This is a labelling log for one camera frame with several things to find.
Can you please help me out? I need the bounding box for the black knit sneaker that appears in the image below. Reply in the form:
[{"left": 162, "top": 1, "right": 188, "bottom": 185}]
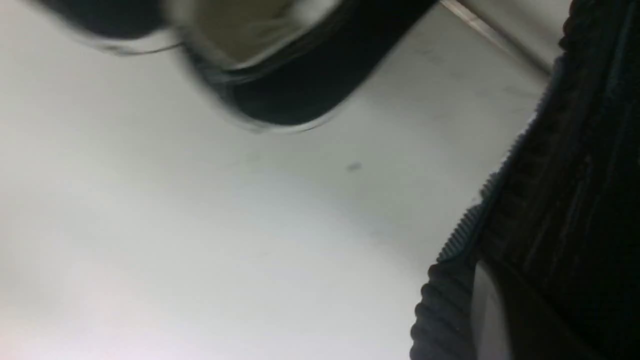
[{"left": 409, "top": 0, "right": 640, "bottom": 360}]

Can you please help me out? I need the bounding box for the stainless steel shoe rack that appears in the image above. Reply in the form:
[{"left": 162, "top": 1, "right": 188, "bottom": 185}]
[{"left": 440, "top": 0, "right": 556, "bottom": 76}]

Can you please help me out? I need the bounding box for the navy canvas shoe right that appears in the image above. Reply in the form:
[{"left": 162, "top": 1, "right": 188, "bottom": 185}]
[{"left": 29, "top": 0, "right": 436, "bottom": 133}]

